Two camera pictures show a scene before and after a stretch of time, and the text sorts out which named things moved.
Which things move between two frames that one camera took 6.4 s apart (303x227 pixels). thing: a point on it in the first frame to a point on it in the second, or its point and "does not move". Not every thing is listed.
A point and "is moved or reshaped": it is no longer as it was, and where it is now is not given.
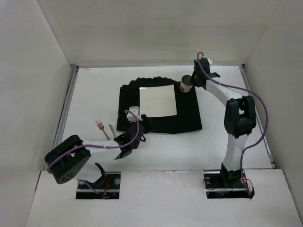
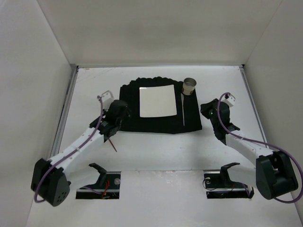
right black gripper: [195, 79] to [208, 109]
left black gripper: [144, 123] to [113, 128]
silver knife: [112, 129] is moved or reshaped
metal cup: [185, 84] is moved or reshaped
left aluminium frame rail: [74, 70] does not move
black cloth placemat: [187, 118] does not move
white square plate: [157, 101] does not move
